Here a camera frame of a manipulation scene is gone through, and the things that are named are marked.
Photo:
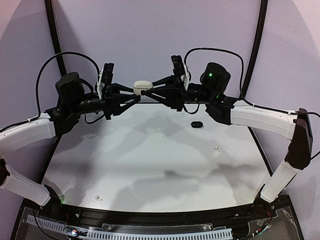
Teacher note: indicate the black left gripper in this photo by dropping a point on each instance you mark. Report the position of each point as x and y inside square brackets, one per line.
[108, 102]

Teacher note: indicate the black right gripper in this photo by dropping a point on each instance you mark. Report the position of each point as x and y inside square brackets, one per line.
[179, 93]

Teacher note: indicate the black earbud charging case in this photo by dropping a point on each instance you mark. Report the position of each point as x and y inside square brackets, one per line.
[197, 124]

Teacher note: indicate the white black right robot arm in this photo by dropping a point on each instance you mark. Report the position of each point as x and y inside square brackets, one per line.
[292, 125]

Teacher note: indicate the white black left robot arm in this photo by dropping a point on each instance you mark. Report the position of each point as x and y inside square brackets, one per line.
[77, 98]

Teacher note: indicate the small green circuit board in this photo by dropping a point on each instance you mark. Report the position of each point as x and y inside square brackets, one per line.
[72, 231]

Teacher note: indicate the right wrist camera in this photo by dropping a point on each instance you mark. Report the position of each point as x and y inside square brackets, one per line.
[181, 71]

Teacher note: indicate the black left frame post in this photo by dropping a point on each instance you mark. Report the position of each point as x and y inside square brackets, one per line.
[51, 20]

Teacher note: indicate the black frame post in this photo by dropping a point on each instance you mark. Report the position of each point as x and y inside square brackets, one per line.
[255, 47]
[51, 20]

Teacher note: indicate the black right frame post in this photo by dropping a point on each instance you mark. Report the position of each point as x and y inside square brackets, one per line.
[255, 47]

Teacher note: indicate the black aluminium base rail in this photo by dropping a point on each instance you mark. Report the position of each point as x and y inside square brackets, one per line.
[236, 217]

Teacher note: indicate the white slotted cable duct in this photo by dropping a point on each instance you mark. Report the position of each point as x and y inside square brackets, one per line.
[128, 232]

